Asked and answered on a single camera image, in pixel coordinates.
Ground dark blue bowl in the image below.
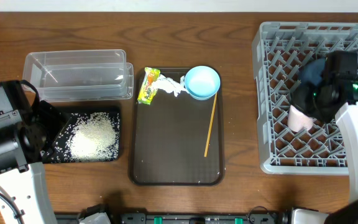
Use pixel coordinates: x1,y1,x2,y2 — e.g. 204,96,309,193
298,58,326,86

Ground pink plastic cup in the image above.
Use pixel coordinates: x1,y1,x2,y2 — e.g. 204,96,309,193
287,105,313,132

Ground wooden chopstick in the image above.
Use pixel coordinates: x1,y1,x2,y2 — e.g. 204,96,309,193
204,93,217,157

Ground light blue small bowl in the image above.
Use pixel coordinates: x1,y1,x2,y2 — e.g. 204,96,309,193
184,66,221,100

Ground white tissue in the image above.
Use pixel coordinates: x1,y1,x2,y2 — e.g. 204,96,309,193
151,75,188,97

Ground yellow green snack wrapper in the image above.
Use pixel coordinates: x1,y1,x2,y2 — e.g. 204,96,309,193
137,67,160,105

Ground white rice pile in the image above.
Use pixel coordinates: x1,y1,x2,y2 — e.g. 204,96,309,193
53,111,120,162

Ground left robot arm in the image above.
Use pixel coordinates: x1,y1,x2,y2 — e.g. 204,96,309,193
0,80,70,223

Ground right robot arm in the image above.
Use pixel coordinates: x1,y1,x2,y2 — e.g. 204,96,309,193
288,78,358,223

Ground grey dishwasher rack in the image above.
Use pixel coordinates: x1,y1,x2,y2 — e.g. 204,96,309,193
252,22,358,175

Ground black waste tray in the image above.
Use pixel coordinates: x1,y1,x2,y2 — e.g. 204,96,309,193
39,105,122,165

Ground brown serving tray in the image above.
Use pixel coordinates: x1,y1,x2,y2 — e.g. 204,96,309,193
129,67,226,187

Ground clear plastic bin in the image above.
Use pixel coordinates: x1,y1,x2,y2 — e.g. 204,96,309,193
22,49,134,103

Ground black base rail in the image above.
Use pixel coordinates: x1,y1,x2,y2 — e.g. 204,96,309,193
54,212,291,224

